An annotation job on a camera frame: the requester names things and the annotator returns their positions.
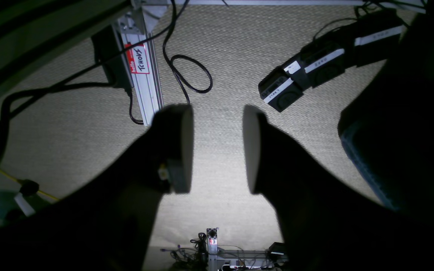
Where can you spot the black power adapter row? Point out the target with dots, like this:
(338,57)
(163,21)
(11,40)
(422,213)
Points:
(368,39)

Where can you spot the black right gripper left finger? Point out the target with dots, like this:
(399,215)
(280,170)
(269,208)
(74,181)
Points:
(107,224)

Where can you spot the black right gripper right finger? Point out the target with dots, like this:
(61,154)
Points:
(326,225)

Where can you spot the aluminium extrusion leg with label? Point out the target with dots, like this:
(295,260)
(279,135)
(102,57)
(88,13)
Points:
(133,28)

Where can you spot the small aluminium frame with wires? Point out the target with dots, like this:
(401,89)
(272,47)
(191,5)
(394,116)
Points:
(207,254)

